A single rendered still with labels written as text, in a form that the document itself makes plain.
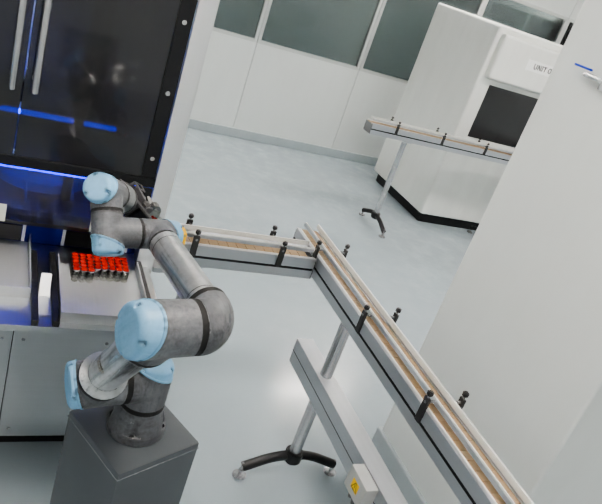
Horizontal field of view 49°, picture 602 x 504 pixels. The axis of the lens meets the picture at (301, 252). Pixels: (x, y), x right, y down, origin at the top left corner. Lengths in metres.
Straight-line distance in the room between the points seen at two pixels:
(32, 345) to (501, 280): 1.78
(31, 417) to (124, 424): 1.01
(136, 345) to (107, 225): 0.42
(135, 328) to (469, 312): 1.85
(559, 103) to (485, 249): 0.64
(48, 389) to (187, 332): 1.43
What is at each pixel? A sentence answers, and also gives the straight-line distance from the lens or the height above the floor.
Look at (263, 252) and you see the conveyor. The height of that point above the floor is 0.93.
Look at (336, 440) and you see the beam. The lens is 2.57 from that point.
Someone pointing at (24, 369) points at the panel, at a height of 0.41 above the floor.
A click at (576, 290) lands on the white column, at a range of 2.48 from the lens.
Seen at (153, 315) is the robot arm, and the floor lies 1.35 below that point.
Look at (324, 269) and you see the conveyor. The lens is 2.66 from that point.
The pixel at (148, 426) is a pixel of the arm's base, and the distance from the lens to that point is 1.78.
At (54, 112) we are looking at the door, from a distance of 2.14.
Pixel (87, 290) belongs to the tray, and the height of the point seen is 0.88.
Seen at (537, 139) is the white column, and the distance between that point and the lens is 2.73.
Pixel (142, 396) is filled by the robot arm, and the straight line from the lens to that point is 1.71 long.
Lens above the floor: 2.03
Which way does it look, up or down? 24 degrees down
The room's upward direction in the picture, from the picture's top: 20 degrees clockwise
